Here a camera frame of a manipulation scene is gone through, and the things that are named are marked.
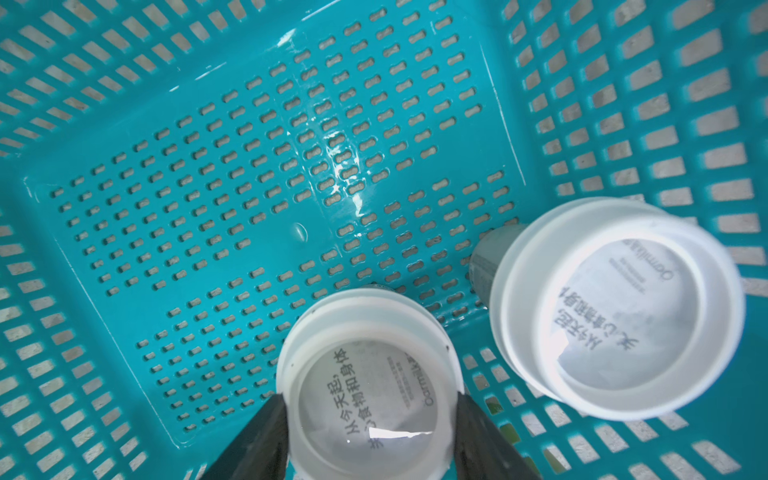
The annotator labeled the yogurt cup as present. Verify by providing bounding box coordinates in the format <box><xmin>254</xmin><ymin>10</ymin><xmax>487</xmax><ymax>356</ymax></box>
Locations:
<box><xmin>277</xmin><ymin>286</ymin><xmax>464</xmax><ymax>479</ymax></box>
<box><xmin>469</xmin><ymin>197</ymin><xmax>746</xmax><ymax>421</ymax></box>

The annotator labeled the teal plastic basket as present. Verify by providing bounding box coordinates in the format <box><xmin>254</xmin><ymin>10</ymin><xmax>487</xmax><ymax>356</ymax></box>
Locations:
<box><xmin>1</xmin><ymin>1</ymin><xmax>767</xmax><ymax>479</ymax></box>

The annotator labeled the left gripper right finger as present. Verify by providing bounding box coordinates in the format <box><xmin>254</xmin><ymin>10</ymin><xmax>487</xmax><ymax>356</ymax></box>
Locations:
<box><xmin>454</xmin><ymin>393</ymin><xmax>540</xmax><ymax>480</ymax></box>

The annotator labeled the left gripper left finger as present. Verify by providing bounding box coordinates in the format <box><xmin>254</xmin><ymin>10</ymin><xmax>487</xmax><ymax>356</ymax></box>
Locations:
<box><xmin>201</xmin><ymin>394</ymin><xmax>289</xmax><ymax>480</ymax></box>

